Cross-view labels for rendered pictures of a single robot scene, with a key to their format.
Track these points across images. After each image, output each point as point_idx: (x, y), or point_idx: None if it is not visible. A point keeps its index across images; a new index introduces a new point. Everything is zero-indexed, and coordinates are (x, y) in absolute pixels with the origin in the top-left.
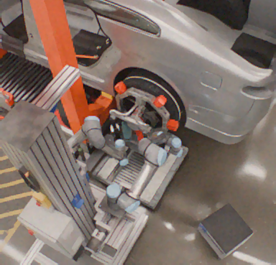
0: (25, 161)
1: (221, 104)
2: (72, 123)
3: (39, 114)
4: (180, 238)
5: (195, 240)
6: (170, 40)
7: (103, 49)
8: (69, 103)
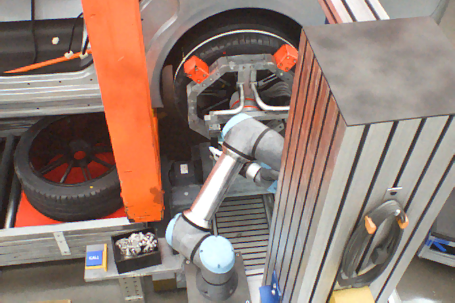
0: (437, 164)
1: (394, 11)
2: (133, 184)
3: (397, 31)
4: (402, 290)
5: (424, 278)
6: None
7: None
8: (136, 132)
